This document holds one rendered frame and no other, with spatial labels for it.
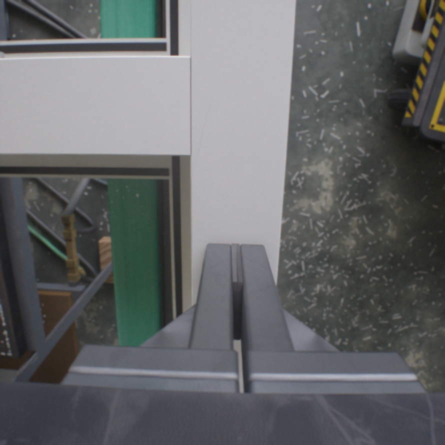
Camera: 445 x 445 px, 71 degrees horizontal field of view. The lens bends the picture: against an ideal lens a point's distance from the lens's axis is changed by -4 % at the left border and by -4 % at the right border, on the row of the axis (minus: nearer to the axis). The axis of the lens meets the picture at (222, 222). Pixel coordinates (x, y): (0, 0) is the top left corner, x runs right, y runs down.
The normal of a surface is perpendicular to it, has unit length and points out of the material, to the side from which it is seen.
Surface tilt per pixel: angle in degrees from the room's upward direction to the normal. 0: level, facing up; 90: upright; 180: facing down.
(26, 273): 90
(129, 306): 0
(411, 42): 0
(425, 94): 0
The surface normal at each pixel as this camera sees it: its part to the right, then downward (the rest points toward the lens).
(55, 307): -0.02, 0.29
